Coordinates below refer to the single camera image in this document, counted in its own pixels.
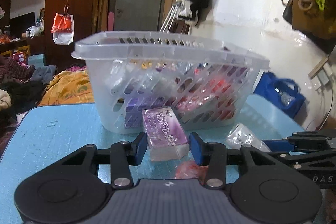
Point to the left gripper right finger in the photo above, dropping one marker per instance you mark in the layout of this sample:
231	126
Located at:
213	155

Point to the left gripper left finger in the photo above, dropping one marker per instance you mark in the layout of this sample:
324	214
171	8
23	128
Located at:
123	155

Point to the red mesh packet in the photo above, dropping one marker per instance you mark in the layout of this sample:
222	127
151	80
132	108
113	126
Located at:
189	170

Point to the clear plastic packet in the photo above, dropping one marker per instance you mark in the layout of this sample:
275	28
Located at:
241	135

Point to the purple calcium tablet box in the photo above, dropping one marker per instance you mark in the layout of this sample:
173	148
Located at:
165	136

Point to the translucent white plastic basket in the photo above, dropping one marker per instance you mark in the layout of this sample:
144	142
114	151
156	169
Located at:
204	81

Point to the blue shopping bag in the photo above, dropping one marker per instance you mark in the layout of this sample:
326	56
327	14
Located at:
282	93

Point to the yellow floral blanket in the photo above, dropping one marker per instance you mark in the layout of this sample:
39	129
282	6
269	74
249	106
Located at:
68	88

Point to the brown hanging bag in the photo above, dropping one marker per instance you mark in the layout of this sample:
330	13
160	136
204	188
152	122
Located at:
315	6

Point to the purple clothes pile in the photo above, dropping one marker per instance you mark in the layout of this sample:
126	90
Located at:
12	71

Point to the orange white plastic bag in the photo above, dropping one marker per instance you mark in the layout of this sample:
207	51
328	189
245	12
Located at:
63	29

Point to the black television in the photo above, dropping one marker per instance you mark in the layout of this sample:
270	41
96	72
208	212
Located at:
20	24

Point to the dark red wooden wardrobe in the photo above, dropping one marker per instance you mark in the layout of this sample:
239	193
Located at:
65	3

